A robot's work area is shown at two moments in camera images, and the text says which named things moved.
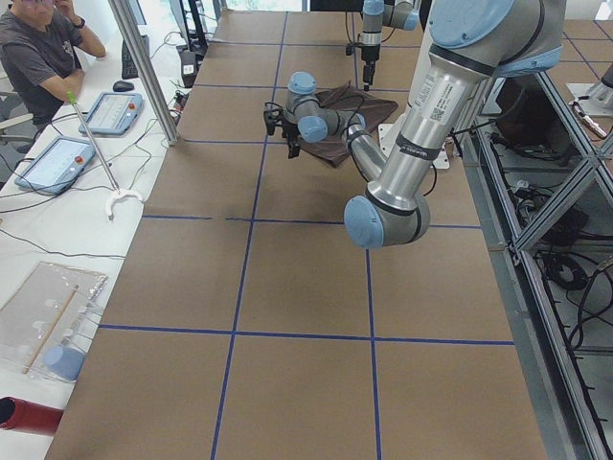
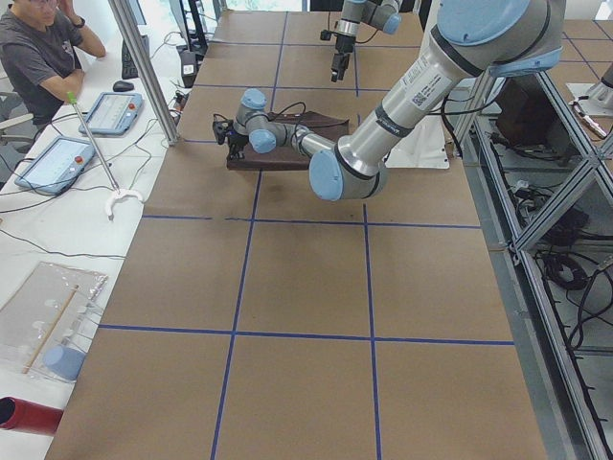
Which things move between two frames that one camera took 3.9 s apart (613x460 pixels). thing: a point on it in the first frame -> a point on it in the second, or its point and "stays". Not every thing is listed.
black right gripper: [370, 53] -> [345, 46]
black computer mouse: [123, 86] stays
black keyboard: [128, 67] stays
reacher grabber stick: [118, 191] stays
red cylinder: [26, 416] stays
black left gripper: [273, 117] -> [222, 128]
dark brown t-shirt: [332, 149] -> [291, 157]
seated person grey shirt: [38, 60] stays
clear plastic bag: [46, 323] stays
